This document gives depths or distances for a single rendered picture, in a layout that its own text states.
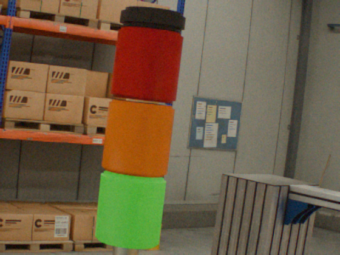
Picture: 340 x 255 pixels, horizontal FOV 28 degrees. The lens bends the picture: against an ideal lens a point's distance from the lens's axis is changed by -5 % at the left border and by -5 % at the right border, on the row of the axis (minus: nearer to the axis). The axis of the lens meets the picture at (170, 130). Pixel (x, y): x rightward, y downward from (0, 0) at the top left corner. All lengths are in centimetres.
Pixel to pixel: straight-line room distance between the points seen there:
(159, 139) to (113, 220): 7
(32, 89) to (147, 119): 855
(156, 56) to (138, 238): 13
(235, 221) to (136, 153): 190
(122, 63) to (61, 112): 877
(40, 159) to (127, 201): 1020
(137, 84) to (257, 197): 184
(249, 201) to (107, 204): 185
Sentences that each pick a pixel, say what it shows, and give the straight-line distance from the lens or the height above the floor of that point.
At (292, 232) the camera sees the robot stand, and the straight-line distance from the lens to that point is 242.
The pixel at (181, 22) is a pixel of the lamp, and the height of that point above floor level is 233.
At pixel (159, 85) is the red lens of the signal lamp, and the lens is 52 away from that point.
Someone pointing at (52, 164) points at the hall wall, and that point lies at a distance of 1084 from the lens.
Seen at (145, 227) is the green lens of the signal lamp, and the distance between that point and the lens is 53.
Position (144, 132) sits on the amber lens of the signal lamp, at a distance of 52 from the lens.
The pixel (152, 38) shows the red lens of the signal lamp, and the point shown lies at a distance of 52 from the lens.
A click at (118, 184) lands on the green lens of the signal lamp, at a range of 53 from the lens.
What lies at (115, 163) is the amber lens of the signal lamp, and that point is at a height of 222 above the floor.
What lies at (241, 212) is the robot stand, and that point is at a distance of 240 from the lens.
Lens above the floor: 228
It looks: 3 degrees down
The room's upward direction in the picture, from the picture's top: 7 degrees clockwise
